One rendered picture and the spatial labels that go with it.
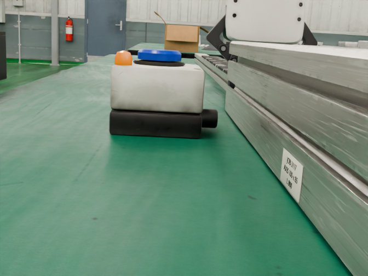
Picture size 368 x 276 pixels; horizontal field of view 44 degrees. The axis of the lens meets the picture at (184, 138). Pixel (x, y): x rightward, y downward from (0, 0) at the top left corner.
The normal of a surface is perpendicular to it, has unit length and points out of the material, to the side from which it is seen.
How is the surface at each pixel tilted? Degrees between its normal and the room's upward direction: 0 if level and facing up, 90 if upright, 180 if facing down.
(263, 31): 98
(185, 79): 90
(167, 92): 90
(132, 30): 90
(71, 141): 0
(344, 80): 90
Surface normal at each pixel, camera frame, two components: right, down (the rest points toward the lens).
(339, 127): -1.00, -0.05
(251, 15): -0.04, 0.27
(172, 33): 0.04, -0.16
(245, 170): 0.06, -0.97
